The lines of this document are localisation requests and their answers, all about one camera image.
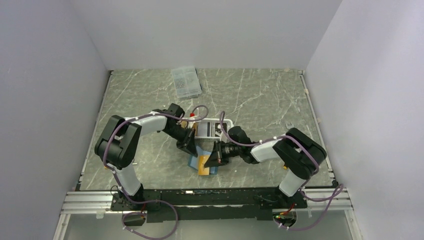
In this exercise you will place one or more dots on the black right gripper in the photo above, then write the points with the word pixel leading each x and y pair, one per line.
pixel 217 158

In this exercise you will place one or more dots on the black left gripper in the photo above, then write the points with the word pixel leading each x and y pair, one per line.
pixel 187 144

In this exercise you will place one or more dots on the gold credit card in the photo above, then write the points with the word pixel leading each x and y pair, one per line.
pixel 202 170

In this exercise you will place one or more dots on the blue card holder wallet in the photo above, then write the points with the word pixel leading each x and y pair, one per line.
pixel 193 161

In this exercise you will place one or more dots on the white plastic basket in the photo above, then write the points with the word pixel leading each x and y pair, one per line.
pixel 211 139

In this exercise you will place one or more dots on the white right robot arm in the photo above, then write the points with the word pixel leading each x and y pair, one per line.
pixel 299 153

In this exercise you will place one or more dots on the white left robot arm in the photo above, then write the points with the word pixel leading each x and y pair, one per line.
pixel 118 142

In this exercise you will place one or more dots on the white striped credit card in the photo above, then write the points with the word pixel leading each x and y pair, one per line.
pixel 206 129

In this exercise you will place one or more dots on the black credit card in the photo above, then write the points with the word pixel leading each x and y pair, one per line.
pixel 222 127

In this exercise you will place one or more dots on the clear plastic screw box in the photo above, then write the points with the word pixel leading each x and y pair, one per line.
pixel 186 82

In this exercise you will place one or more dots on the chrome open-end wrench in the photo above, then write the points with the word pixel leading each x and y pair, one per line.
pixel 289 125

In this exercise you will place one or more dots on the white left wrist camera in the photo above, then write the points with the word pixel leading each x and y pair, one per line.
pixel 192 122

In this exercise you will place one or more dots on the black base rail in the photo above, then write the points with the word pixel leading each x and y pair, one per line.
pixel 258 203

